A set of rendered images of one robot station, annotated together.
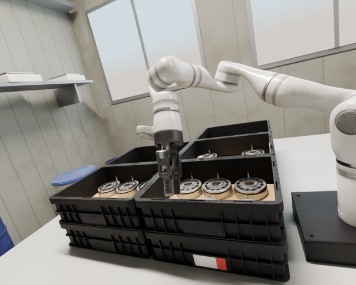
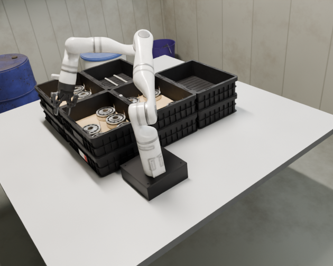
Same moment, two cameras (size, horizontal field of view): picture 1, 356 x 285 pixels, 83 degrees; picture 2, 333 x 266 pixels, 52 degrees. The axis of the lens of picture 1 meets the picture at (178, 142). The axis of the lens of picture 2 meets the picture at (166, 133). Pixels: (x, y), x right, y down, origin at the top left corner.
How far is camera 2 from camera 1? 1.33 m
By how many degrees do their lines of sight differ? 35
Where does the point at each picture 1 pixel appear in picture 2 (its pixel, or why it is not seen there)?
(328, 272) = (121, 183)
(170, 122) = (63, 78)
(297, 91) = (137, 84)
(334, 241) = (127, 171)
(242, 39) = not seen: outside the picture
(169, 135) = (61, 85)
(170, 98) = (67, 65)
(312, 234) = (125, 164)
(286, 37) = not seen: outside the picture
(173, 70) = (71, 49)
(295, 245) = not seen: hidden behind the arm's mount
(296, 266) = (116, 176)
